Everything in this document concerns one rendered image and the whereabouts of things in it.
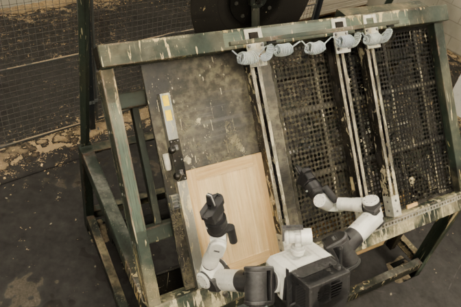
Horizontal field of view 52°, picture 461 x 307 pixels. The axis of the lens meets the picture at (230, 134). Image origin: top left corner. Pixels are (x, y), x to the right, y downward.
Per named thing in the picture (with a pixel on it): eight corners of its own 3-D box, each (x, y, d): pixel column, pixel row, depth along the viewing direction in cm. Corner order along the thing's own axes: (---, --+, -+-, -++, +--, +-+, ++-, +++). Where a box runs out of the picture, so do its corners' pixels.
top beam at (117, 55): (97, 71, 214) (101, 68, 205) (92, 48, 213) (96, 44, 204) (436, 23, 310) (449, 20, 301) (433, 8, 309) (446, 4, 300)
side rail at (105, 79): (143, 301, 227) (149, 308, 217) (95, 72, 219) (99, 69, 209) (154, 297, 229) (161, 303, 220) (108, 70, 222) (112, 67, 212)
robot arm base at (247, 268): (262, 303, 196) (280, 305, 187) (236, 305, 189) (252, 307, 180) (262, 265, 200) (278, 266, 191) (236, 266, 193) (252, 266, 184)
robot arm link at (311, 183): (306, 180, 258) (319, 197, 251) (291, 184, 254) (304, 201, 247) (313, 164, 250) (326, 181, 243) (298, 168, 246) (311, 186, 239)
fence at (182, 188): (195, 286, 232) (198, 289, 229) (156, 94, 226) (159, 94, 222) (204, 283, 235) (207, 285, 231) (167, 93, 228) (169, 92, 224)
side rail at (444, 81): (446, 190, 319) (460, 191, 309) (420, 27, 312) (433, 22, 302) (454, 187, 323) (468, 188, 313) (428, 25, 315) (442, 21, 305)
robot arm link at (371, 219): (389, 198, 217) (359, 227, 206) (394, 220, 222) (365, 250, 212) (368, 192, 226) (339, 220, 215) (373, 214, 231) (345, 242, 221)
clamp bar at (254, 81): (275, 256, 253) (301, 266, 231) (234, 33, 244) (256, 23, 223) (291, 251, 257) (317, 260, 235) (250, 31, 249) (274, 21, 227)
